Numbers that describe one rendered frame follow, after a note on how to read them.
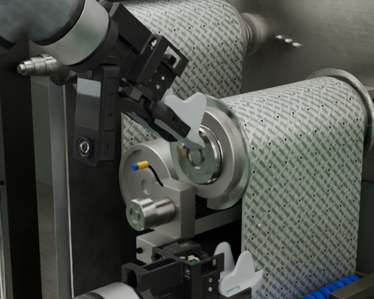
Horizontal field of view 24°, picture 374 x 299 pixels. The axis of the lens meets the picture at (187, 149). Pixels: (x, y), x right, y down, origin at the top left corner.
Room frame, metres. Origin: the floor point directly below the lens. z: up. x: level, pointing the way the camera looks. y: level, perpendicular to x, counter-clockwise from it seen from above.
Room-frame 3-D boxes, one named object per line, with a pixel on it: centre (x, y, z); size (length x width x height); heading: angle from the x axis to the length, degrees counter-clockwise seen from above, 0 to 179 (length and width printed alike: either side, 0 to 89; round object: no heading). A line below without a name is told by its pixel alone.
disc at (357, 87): (1.21, -0.21, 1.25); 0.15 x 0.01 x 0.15; 42
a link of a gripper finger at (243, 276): (0.98, -0.07, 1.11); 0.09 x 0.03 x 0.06; 131
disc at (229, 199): (1.04, -0.03, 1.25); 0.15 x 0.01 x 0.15; 42
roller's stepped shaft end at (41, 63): (1.17, 0.20, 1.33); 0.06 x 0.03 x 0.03; 132
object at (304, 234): (1.08, -0.16, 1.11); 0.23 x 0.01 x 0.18; 132
